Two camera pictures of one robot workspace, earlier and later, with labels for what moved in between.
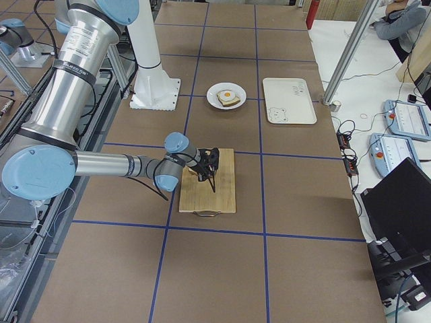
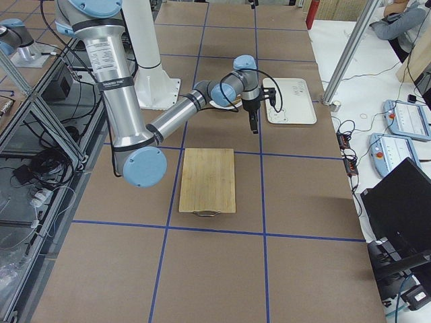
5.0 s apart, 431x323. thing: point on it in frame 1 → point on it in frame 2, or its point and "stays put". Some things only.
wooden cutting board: x=198 y=196 stays put
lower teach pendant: x=388 y=151 stays put
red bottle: x=312 y=11 stays put
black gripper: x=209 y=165 → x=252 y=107
